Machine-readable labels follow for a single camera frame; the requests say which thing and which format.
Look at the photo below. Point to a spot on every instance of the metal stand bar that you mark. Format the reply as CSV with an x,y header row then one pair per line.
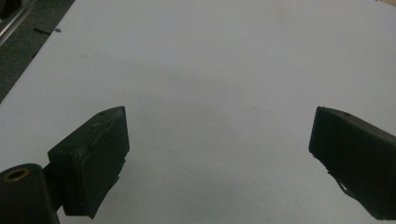
x,y
12,21

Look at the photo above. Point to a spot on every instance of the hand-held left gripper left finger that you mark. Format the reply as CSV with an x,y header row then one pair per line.
x,y
93,161

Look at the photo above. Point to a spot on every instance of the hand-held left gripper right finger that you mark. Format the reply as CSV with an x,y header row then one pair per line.
x,y
358,155

